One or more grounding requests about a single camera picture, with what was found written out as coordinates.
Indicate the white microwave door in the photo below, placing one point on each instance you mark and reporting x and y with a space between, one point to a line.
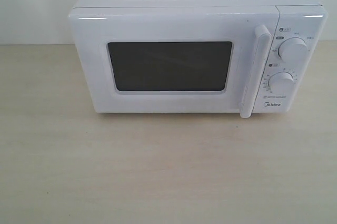
174 59

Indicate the white upper power knob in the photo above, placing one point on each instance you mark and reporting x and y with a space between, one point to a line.
293 49

